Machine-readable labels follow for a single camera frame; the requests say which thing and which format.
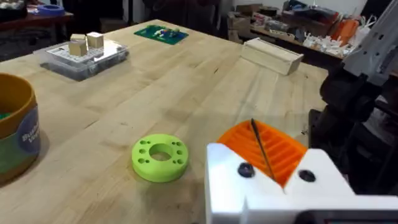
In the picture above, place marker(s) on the white orange left gripper right finger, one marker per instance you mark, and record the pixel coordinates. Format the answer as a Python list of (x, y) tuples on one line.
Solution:
[(314, 182)]

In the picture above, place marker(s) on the white orange left gripper left finger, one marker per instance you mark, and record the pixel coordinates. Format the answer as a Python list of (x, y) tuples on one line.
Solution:
[(224, 180)]

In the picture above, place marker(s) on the green disc with holes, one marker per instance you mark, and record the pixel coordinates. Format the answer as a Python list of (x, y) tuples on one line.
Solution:
[(146, 169)]

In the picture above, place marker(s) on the pale wooden box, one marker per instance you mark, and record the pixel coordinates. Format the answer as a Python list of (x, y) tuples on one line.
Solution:
[(267, 57)]

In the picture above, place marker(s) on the heap of white plastic parts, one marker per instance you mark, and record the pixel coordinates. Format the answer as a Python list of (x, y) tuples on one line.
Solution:
[(326, 43)]

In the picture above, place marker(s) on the orange plastic part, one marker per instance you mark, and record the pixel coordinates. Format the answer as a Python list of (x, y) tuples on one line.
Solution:
[(345, 31)]

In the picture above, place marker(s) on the cardboard box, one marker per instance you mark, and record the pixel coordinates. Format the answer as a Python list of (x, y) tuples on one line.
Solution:
[(237, 25)]

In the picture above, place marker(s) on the green board with toy blocks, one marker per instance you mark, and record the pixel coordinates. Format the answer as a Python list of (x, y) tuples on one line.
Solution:
[(155, 36)]

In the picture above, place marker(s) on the clear parts box with wooden cubes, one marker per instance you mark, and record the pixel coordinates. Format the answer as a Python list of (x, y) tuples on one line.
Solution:
[(81, 63)]

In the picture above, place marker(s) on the yellow toy tub with label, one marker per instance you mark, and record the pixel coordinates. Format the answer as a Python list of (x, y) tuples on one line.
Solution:
[(15, 124)]

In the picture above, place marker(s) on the brown side table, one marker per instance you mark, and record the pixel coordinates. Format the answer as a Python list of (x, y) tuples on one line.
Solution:
[(34, 20)]

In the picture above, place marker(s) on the black bin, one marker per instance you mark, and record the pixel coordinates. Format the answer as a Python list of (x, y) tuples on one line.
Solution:
[(12, 11)]

